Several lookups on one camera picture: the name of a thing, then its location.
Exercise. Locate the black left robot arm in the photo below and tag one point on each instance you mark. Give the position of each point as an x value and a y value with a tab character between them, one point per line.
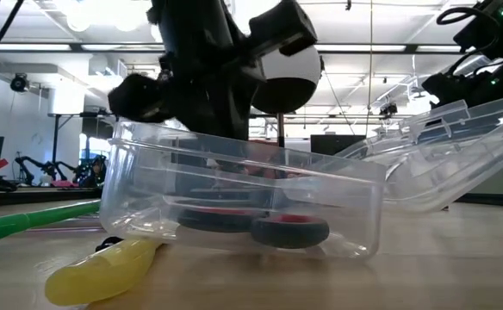
195	21

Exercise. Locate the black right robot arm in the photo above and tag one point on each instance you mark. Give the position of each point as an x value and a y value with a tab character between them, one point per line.
488	86

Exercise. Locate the white globe table lamp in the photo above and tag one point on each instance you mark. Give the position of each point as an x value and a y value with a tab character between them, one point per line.
296	71

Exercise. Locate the clear plastic supply box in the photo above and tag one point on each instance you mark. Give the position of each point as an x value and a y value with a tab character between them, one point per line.
148	181

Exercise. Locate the black overhead camera rig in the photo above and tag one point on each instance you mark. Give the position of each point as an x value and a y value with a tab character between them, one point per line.
389	109

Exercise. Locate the black background robot arm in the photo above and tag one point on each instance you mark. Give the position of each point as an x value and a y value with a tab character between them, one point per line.
92	172
40	165

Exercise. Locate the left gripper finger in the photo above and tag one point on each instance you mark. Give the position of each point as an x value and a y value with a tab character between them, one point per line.
283	23
137	98

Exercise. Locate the yellow pen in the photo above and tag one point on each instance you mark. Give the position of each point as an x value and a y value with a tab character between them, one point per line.
101	273

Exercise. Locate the black monitor screen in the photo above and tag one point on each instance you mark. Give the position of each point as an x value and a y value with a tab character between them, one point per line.
337	145

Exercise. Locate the green marker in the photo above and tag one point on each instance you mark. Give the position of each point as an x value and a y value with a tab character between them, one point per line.
14	224

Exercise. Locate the clear plastic box lid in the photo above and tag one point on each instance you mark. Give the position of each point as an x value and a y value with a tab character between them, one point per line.
449	150

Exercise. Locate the black background stand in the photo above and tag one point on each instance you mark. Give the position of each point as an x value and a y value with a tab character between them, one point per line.
57	138

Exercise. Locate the black ceiling-mounted camera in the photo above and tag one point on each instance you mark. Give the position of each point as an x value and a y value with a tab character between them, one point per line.
19	83

